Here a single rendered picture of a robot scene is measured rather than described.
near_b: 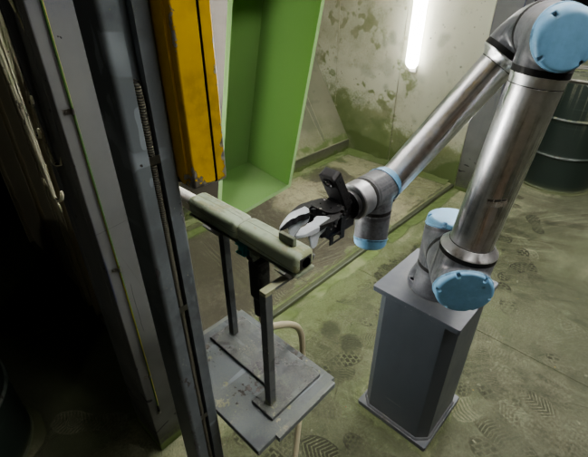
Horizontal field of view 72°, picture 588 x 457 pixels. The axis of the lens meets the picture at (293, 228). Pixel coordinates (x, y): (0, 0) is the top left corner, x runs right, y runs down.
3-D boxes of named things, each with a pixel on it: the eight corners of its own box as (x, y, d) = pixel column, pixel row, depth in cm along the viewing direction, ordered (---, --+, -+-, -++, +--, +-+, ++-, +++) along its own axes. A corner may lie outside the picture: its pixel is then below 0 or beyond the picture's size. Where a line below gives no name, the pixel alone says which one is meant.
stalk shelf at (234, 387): (167, 363, 93) (166, 359, 92) (242, 313, 107) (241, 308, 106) (258, 456, 75) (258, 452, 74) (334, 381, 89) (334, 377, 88)
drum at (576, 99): (517, 162, 390) (548, 64, 343) (588, 174, 366) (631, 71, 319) (512, 186, 346) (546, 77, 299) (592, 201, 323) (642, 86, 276)
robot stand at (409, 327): (458, 400, 173) (499, 282, 139) (423, 452, 154) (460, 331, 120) (395, 360, 190) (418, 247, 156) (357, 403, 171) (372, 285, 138)
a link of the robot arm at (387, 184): (401, 204, 107) (407, 169, 102) (374, 222, 100) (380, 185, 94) (371, 192, 113) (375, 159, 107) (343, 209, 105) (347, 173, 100)
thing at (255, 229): (313, 335, 80) (315, 238, 68) (295, 349, 77) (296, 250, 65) (174, 240, 108) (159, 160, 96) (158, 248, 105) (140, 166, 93)
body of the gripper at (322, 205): (329, 247, 90) (361, 227, 97) (331, 214, 85) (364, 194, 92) (303, 235, 94) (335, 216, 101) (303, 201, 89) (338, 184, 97)
